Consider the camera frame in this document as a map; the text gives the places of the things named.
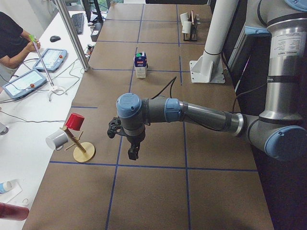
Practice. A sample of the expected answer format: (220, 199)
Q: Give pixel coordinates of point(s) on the red cup on tree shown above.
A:
(75, 121)

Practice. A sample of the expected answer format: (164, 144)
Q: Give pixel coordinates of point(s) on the grabber stick green handle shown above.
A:
(40, 66)

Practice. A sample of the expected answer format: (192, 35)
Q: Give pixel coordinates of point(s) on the teach pendant far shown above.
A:
(53, 58)

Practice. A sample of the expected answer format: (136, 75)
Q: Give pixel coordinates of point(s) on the wooden mug tree stand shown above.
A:
(83, 152)

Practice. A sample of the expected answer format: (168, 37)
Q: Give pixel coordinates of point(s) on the black wire mug rack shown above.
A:
(195, 22)

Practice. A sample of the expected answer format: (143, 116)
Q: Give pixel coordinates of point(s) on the white HOME mug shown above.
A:
(186, 27)

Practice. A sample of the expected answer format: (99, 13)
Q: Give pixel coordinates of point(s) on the teach pendant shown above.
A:
(25, 84)
(53, 58)

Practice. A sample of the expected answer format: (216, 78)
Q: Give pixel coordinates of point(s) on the white camera post base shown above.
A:
(208, 68)

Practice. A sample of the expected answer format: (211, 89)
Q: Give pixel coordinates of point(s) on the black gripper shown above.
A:
(135, 138)

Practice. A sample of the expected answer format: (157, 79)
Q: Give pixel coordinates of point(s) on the red bottle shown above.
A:
(12, 212)

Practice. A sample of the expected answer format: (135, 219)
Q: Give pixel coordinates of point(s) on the white blue tube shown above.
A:
(5, 187)

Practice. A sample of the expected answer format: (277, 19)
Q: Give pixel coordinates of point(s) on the blue Pascual milk carton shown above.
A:
(140, 64)

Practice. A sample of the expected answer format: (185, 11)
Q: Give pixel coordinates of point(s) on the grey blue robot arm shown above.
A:
(267, 116)

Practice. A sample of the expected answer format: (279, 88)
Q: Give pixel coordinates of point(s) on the black computer mouse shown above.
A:
(54, 38)

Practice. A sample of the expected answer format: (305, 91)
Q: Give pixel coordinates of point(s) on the aluminium frame post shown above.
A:
(72, 33)

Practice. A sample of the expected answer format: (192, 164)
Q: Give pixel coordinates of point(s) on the grey mug on tree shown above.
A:
(56, 140)

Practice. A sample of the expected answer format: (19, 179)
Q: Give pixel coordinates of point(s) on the person in black shirt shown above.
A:
(15, 44)

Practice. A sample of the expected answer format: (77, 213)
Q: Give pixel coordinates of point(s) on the teach pendant near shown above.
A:
(25, 84)

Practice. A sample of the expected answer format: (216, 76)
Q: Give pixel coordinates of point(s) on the black keyboard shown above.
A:
(78, 22)

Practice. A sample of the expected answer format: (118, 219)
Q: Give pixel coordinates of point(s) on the white ribbed mug left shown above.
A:
(184, 17)

